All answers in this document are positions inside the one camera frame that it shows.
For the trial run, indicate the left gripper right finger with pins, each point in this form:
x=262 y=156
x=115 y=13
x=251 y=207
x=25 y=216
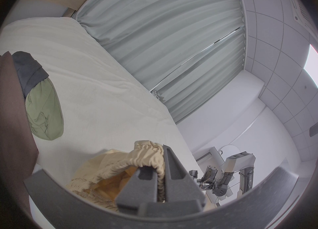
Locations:
x=181 y=188

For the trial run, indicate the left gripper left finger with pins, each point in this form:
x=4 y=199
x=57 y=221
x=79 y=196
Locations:
x=142 y=190

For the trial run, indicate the tan shorts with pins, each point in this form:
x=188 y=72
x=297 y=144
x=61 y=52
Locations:
x=111 y=163

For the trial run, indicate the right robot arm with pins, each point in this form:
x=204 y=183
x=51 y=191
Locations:
x=238 y=161

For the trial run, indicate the bed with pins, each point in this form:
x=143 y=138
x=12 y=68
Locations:
x=99 y=86

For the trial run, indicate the pale green curtain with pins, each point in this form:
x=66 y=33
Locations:
x=161 y=24
x=211 y=79

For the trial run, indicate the green garment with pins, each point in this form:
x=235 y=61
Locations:
x=44 y=113

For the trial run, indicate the brown shorts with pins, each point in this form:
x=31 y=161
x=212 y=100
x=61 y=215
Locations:
x=12 y=123

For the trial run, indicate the black garment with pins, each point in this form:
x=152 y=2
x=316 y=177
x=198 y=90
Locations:
x=27 y=71

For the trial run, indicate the ceiling light panel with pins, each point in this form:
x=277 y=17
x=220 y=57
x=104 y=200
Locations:
x=311 y=61

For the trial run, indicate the ceiling air conditioner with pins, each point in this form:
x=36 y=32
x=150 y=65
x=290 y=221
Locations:
x=301 y=12

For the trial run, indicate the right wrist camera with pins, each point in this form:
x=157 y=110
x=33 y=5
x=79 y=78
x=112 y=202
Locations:
x=193 y=173

